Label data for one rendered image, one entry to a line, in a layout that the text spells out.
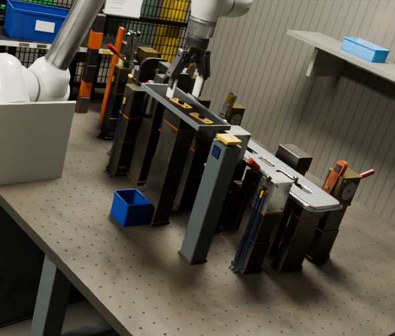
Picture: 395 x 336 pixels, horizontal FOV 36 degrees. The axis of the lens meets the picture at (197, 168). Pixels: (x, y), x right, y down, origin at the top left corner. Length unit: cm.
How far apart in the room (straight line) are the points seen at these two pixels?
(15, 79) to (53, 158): 33
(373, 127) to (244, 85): 126
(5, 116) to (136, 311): 83
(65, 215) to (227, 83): 337
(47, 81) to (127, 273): 91
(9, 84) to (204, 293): 106
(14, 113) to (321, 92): 299
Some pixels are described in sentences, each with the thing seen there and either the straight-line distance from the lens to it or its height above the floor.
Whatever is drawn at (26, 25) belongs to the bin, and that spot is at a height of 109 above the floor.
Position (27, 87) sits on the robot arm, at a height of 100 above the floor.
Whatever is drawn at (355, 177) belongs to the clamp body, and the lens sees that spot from 227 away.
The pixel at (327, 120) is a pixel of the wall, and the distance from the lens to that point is 472.
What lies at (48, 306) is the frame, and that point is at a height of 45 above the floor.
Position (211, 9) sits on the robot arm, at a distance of 199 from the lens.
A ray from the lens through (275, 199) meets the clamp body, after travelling 201.
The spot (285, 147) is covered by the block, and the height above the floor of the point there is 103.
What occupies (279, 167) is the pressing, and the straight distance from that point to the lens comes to 227.
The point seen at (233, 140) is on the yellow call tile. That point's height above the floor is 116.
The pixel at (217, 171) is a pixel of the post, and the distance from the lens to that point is 193.
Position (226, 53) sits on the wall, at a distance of 537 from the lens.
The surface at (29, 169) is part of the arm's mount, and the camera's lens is 234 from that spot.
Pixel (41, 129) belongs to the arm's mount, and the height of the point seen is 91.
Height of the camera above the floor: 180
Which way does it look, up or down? 23 degrees down
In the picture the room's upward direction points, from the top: 16 degrees clockwise
